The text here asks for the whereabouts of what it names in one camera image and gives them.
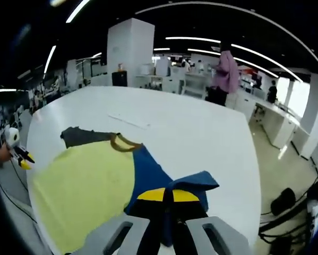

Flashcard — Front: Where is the person's left hand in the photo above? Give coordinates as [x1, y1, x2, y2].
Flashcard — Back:
[0, 145, 13, 168]

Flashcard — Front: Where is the long white counter desk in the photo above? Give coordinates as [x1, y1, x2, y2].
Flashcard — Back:
[250, 100, 311, 150]

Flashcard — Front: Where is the bundle of black cables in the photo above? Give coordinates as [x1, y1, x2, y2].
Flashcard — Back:
[259, 169, 318, 241]

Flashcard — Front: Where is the white square pillar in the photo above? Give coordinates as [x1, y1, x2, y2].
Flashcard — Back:
[299, 73, 318, 160]
[107, 18, 156, 88]

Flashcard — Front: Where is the row of white cabinets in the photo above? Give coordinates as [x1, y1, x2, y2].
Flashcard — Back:
[136, 59, 255, 107]

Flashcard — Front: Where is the small black cabinet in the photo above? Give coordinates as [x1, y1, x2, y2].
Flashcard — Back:
[111, 71, 128, 87]

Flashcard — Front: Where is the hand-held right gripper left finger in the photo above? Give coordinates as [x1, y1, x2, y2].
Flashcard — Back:
[73, 187, 167, 255]

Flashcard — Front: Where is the yellow blue grey garment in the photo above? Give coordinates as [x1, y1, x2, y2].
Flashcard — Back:
[31, 126, 220, 254]

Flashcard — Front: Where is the black cable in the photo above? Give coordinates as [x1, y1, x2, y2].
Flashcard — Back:
[0, 160, 38, 224]

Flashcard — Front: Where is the curved ceiling light strip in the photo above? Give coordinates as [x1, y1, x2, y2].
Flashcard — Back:
[165, 36, 305, 82]
[187, 48, 279, 78]
[44, 45, 57, 78]
[65, 0, 92, 24]

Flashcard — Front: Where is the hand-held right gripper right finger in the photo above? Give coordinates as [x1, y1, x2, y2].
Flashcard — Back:
[170, 189, 252, 255]

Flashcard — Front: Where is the black padded object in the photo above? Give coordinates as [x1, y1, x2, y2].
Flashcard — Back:
[270, 188, 297, 216]

